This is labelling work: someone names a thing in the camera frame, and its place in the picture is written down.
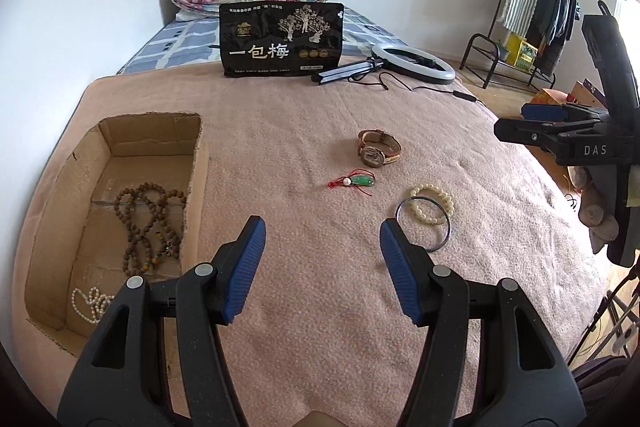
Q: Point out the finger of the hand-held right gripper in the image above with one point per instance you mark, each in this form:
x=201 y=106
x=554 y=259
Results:
x=542 y=112
x=530 y=134

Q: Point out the folded small tripod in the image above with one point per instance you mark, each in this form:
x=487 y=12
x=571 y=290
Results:
x=340 y=72

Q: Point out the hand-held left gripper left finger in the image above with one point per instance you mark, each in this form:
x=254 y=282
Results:
x=245 y=267

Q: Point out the thin dark bangle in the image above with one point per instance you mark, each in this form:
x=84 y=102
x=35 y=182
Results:
x=396 y=213

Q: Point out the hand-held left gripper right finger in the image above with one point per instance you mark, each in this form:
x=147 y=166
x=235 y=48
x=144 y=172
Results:
x=400 y=267

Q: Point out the yellow crate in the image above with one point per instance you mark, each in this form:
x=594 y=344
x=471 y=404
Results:
x=522 y=52

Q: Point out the black metal clothes rack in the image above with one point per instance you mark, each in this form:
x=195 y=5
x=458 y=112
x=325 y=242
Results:
x=472 y=44

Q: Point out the metal folding stand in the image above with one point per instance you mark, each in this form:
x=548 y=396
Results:
x=617 y=317

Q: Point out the person's right hand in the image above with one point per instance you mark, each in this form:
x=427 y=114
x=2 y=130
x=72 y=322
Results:
x=595 y=212

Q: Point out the dark hanging clothes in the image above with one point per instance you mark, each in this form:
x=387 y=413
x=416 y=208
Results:
x=555 y=17

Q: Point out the black snack bag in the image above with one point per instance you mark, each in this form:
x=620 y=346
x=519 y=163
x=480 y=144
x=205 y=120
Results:
x=280 y=52

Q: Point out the dark purple bag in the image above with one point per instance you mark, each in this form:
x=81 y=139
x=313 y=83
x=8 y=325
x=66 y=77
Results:
x=605 y=382

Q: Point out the cardboard box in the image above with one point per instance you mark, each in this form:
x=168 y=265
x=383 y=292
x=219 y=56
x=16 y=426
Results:
x=145 y=142

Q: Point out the red and yellow box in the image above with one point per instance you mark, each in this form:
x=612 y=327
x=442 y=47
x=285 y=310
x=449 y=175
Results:
x=550 y=97

